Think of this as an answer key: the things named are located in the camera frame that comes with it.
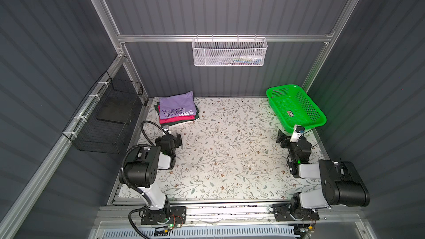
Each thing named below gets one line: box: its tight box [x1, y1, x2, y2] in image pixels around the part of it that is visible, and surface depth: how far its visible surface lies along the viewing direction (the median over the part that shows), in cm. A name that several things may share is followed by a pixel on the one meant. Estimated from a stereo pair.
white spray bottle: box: [239, 55, 263, 61], surface depth 93 cm
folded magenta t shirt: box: [157, 105, 196, 124], surface depth 104 cm
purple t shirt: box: [158, 90, 197, 120], surface depth 109 cm
